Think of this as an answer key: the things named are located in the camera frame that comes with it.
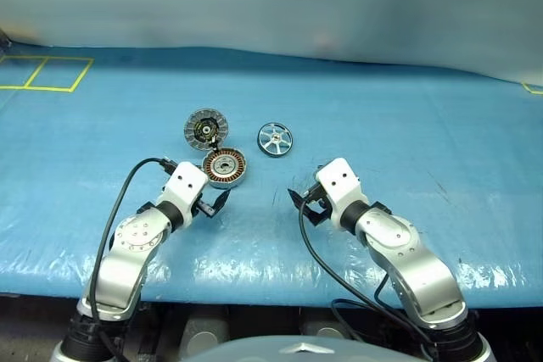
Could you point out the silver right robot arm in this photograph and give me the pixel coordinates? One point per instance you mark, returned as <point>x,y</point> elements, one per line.
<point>407,260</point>

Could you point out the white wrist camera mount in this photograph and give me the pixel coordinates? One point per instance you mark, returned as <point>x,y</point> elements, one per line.
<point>339,186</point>
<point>184,186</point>

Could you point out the silver robot torso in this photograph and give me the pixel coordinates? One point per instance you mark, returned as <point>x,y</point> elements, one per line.
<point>292,349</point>

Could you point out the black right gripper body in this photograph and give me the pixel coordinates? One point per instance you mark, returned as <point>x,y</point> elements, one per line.
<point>319,202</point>

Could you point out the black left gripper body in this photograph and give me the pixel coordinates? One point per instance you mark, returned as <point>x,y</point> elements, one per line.
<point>204,206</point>

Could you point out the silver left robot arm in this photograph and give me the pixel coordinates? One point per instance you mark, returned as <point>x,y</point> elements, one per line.
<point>127,260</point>

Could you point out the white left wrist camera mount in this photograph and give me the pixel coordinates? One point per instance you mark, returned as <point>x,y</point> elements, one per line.
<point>184,186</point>

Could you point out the motor stator base copper windings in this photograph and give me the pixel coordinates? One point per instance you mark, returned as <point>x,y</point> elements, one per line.
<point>224,168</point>

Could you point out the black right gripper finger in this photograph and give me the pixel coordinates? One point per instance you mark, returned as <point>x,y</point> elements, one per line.
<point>298,199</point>
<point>317,218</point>

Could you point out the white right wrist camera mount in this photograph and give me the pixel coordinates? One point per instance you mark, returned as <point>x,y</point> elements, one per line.
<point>339,186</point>

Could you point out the grey motor end cover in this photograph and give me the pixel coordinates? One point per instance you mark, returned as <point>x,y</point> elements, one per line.
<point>207,129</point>

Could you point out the silver spoked motor rotor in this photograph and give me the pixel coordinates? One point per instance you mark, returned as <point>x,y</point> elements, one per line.
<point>275,137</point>

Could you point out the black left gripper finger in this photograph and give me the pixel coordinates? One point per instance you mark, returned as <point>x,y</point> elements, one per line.
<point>222,201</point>
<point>206,214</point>

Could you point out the blue plastic table cover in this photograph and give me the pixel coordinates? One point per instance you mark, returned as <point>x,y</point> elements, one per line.
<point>382,146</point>

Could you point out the grey rounded block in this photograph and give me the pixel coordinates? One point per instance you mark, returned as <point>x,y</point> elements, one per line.
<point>324,328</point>
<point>204,330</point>

